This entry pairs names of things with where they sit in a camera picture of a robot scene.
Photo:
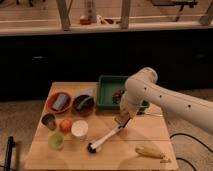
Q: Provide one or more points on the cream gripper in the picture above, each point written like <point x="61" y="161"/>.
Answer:
<point x="127" y="109"/>

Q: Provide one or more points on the brown wooden eraser block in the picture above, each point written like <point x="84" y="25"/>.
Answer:
<point x="122" y="120"/>

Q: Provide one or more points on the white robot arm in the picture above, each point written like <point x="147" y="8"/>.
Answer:
<point x="142" y="86"/>

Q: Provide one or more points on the white paper cup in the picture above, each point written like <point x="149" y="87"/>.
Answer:
<point x="79" y="129"/>

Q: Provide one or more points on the green plastic cup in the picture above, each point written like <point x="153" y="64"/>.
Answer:
<point x="56" y="141"/>

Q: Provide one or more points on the metal cup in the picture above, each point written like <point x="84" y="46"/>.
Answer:
<point x="49" y="121"/>

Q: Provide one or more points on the brown pine cone cluster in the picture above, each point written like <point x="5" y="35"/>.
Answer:
<point x="116" y="98"/>

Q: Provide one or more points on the green plastic tray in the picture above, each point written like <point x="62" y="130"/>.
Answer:
<point x="108" y="85"/>

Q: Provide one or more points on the green vegetable piece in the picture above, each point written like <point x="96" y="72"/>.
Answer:
<point x="83" y="102"/>

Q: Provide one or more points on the dark brown bowl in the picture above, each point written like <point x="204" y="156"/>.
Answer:
<point x="87" y="108"/>

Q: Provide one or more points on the orange fruit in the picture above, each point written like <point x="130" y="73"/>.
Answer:
<point x="65" y="125"/>

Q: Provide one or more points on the blue grey sponge block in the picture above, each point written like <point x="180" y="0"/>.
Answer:
<point x="60" y="102"/>

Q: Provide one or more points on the orange plastic bowl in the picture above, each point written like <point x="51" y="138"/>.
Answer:
<point x="52" y="99"/>

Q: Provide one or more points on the red bowl on shelf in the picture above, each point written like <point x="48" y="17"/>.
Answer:
<point x="84" y="21"/>

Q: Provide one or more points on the black pole stand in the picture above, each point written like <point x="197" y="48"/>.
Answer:
<point x="9" y="150"/>

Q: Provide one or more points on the metal utensil handle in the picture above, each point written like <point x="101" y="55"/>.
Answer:
<point x="151" y="114"/>

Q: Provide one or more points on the white handled black brush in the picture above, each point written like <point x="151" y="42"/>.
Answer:
<point x="95" y="145"/>

